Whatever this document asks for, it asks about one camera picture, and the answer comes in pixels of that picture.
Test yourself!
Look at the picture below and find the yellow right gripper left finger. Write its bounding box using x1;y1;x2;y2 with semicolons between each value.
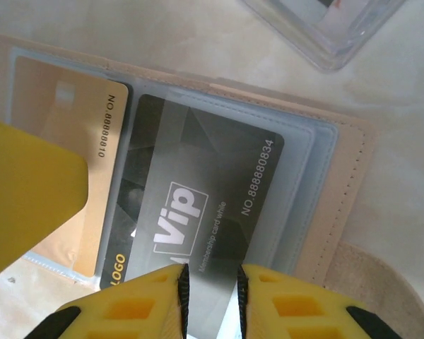
23;263;192;339

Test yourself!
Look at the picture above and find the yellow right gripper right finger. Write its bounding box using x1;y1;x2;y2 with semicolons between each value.
235;263;406;339

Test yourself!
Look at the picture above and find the gold plastic card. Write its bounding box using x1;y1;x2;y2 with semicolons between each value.
13;55;131;279

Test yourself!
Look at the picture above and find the black VIP membership card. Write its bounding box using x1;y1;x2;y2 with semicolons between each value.
98;93;286;311

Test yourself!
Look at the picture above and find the beige leather card holder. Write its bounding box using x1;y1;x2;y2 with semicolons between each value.
0;32;424;339

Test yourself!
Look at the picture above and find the clear plastic card box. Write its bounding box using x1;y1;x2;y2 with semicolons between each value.
239;0;408;74

